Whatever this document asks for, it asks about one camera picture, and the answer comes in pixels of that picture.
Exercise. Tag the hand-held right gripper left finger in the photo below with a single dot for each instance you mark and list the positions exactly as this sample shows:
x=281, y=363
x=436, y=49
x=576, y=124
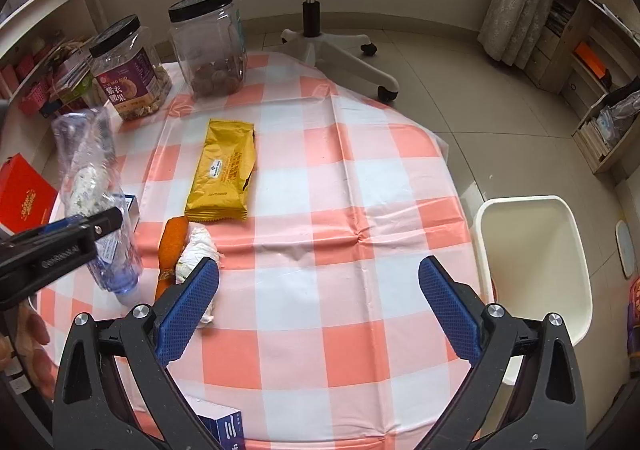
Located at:
x=192, y=300

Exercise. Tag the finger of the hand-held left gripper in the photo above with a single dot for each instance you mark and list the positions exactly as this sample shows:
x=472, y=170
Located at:
x=97, y=224

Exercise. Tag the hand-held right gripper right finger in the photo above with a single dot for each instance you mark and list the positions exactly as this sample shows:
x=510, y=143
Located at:
x=447, y=300

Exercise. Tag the crushed clear plastic bottle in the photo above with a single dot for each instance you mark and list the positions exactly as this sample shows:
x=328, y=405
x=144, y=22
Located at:
x=80, y=154

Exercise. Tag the person's left hand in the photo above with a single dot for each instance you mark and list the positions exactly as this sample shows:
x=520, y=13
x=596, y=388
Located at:
x=31, y=326

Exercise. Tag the small white blue box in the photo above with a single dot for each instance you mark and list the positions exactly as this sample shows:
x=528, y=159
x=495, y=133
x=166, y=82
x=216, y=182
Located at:
x=131, y=207

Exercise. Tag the crumpled white tissue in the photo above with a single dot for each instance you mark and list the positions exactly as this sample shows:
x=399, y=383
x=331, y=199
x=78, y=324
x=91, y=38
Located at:
x=200, y=242

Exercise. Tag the orange wrapper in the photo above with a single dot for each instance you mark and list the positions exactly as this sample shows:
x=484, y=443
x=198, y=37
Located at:
x=170, y=245

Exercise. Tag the red cardboard box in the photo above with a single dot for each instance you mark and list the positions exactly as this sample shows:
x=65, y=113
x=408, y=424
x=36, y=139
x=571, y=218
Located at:
x=22, y=195

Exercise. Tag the white plastic bin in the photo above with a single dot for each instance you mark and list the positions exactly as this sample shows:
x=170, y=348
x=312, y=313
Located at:
x=535, y=255

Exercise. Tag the blue and white carton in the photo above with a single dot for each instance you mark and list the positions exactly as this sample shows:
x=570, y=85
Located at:
x=222, y=426

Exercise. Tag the yellow snack packet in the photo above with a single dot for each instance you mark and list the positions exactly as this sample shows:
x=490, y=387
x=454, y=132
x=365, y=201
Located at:
x=222, y=169

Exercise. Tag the pink plastic basket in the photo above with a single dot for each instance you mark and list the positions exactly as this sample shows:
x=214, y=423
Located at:
x=34, y=100

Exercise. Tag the purple label nut jar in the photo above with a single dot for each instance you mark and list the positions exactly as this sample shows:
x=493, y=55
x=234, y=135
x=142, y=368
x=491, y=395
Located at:
x=127, y=79

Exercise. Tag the orange white checkered tablecloth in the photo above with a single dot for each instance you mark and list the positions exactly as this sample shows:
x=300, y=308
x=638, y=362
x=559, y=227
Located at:
x=325, y=180

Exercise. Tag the white oval floor scale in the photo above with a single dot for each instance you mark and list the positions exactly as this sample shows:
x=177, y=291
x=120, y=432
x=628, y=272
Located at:
x=625, y=250

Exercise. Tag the clear jar with black lid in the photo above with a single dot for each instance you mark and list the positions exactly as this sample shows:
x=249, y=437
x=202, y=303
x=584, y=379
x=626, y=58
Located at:
x=210, y=49

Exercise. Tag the clear plastic bag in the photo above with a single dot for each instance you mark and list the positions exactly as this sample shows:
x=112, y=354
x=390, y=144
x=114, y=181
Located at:
x=620, y=112

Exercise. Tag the orange flat box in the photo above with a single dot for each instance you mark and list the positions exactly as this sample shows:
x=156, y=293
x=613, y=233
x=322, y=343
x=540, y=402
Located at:
x=590, y=60

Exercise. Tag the wooden shelf unit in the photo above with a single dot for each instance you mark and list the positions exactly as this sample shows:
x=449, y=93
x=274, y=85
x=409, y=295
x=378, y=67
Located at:
x=575, y=19

